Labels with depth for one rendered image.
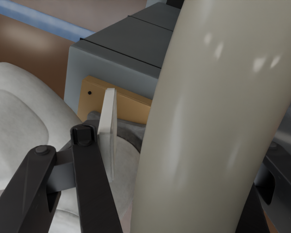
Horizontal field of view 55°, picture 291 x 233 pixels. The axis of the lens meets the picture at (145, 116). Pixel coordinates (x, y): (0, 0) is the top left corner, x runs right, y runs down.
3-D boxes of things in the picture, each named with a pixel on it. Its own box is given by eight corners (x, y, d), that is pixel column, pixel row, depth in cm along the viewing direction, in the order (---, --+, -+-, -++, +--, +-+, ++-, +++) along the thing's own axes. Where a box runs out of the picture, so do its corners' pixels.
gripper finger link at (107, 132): (113, 183, 15) (99, 183, 15) (117, 125, 21) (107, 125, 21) (112, 133, 14) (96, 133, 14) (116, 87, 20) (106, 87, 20)
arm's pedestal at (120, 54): (212, 113, 151) (184, 234, 85) (128, 80, 157) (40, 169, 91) (255, 21, 124) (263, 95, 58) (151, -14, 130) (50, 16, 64)
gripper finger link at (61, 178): (96, 193, 13) (30, 195, 13) (104, 140, 18) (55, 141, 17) (95, 166, 12) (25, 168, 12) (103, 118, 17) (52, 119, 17)
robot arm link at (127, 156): (115, 196, 72) (71, 276, 54) (64, 146, 69) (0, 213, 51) (160, 170, 64) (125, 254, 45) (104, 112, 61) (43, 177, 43)
